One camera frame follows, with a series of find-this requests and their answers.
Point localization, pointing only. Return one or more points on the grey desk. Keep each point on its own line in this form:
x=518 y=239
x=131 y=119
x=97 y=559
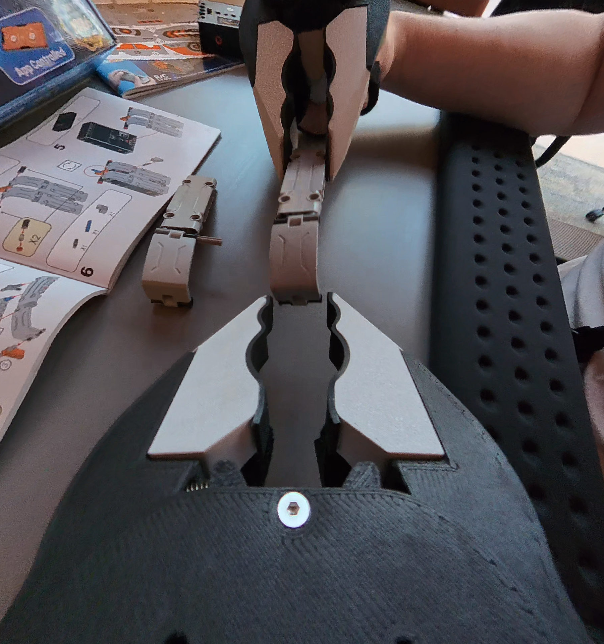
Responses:
x=382 y=226

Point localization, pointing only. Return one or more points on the person's right hand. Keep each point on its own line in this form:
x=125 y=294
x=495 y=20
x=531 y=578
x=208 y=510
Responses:
x=314 y=120

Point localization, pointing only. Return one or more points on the grey curved toy panel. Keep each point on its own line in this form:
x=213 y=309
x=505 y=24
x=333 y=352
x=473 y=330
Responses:
x=294 y=261

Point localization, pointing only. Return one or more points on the black toy battery box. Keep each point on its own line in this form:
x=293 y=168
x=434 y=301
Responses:
x=219 y=35

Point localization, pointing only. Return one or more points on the blue robot kit box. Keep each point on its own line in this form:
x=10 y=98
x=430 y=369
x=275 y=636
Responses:
x=30 y=50

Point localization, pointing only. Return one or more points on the open instruction booklet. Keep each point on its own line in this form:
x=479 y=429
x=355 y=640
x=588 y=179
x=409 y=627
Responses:
x=55 y=226

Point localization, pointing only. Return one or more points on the grey toy panel with holes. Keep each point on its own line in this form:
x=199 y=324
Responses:
x=304 y=181

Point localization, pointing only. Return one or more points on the person's right forearm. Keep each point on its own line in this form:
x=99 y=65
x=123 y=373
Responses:
x=483 y=65

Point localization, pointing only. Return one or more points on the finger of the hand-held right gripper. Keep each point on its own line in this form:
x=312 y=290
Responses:
x=269 y=75
x=349 y=75

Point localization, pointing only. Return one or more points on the person's white shirt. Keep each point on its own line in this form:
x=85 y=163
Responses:
x=603 y=281

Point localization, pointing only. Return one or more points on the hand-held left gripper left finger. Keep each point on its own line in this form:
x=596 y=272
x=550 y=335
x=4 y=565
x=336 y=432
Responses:
x=211 y=402

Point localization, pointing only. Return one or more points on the grey joined toy panel assembly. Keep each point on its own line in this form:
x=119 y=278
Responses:
x=171 y=261

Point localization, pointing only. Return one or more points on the black perforated chair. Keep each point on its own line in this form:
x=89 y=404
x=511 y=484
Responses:
x=508 y=302

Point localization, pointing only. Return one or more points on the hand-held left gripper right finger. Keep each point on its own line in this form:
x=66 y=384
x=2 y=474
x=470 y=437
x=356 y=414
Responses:
x=387 y=402

